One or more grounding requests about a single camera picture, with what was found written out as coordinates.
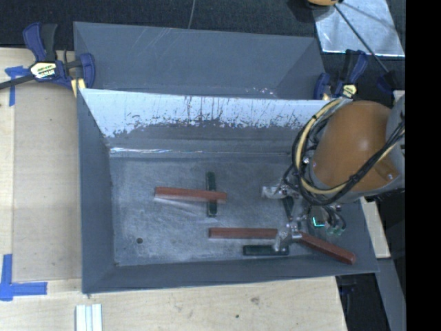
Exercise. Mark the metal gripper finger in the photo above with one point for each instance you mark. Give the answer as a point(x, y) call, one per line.
point(275, 191)
point(287, 236)

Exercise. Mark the grey metal bin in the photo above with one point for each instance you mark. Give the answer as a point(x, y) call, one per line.
point(193, 64)

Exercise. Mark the dark green flat block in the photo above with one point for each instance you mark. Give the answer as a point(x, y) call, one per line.
point(258, 250)
point(211, 181)

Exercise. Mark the red-brown flat block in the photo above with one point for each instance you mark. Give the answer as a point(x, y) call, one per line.
point(241, 233)
point(189, 194)
point(330, 248)

